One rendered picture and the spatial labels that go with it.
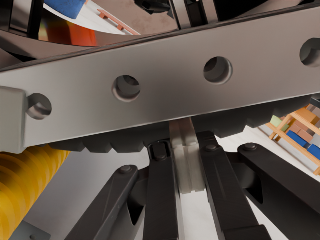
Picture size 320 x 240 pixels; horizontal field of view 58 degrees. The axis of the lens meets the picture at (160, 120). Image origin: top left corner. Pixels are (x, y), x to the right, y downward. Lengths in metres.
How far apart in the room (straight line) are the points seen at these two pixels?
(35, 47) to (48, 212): 0.85
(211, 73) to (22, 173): 0.16
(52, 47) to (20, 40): 0.02
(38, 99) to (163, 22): 9.77
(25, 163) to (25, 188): 0.02
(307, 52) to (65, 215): 0.98
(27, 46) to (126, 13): 9.75
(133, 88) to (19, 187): 0.12
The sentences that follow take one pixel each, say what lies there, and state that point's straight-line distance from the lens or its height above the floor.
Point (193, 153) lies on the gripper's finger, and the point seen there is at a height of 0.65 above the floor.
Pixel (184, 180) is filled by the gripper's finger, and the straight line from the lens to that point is 0.16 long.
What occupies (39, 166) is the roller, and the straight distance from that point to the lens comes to 0.28.
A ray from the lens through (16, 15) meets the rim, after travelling 0.27.
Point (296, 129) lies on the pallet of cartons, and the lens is 10.31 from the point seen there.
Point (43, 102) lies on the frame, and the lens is 0.18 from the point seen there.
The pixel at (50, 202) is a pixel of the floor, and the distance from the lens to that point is 1.09.
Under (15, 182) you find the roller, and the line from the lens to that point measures 0.25.
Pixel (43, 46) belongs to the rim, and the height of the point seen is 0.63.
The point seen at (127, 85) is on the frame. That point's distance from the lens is 0.18.
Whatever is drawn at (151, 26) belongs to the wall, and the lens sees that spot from 9.93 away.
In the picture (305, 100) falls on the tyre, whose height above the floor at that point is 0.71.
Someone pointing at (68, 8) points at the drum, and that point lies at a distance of 4.57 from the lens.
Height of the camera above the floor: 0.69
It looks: 16 degrees down
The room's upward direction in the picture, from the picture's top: 35 degrees clockwise
